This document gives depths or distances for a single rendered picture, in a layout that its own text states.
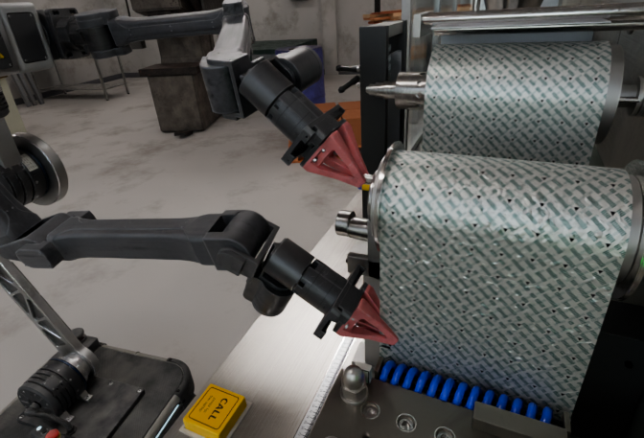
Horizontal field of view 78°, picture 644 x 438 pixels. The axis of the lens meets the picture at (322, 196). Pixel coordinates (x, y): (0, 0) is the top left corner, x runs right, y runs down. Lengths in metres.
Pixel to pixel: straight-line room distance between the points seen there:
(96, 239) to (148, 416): 1.05
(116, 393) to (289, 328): 1.03
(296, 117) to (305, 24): 8.86
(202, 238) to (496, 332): 0.38
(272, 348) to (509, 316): 0.46
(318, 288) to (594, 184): 0.33
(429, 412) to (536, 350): 0.15
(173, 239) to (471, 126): 0.47
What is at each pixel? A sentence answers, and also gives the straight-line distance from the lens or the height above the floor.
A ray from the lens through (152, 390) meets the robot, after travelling 1.74.
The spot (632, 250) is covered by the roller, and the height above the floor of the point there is 1.26.
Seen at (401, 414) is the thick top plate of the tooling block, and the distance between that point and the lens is 0.56.
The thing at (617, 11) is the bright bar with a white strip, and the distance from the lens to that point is 0.70.
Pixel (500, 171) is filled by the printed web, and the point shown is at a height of 1.31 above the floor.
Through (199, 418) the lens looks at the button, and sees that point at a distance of 0.72.
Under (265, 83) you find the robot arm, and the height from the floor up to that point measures 1.40.
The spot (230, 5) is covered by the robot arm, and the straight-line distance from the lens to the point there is 0.91.
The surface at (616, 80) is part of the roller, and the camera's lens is 0.66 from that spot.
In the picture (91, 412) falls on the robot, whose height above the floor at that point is 0.26.
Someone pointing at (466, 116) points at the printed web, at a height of 1.31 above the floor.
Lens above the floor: 1.48
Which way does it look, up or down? 26 degrees down
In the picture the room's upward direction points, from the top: 4 degrees counter-clockwise
